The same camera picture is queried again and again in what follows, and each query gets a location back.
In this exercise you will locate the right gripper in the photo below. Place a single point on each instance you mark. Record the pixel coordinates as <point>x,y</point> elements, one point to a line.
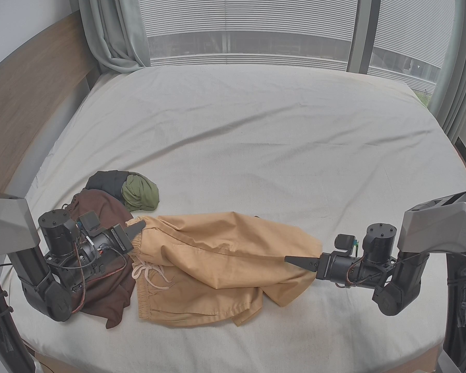
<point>336,267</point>

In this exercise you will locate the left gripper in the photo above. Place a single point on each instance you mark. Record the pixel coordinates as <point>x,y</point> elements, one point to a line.
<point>108,243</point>

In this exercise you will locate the tan shorts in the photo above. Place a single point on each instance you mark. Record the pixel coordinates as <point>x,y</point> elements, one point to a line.
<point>217,255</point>

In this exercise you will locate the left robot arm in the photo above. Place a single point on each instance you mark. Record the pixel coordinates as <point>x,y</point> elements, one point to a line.
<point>4,223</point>

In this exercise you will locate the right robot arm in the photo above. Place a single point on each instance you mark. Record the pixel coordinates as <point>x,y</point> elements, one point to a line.
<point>431,223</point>

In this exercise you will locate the bed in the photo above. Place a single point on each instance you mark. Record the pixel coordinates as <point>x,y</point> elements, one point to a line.
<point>256,130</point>

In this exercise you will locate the brown garment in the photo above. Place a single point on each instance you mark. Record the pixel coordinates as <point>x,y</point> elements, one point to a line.
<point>101,212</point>

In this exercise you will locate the green garment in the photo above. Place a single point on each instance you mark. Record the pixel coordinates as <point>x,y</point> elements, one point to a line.
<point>139,192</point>

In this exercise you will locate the black garment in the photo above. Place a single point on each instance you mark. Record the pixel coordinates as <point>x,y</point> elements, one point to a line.
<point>105,183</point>

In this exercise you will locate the grey-green curtain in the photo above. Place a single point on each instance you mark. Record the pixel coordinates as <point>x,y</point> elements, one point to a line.
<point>108,21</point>
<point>462,53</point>

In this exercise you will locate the window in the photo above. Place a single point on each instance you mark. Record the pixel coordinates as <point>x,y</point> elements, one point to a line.
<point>256,14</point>

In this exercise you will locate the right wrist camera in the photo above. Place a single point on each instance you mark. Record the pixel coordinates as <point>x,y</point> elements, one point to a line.
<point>345,242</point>

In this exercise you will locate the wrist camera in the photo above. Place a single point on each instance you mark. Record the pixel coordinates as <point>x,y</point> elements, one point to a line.
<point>345,242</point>
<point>88,220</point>

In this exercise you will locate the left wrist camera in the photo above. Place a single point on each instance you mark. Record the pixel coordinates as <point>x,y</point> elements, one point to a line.
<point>88,220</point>

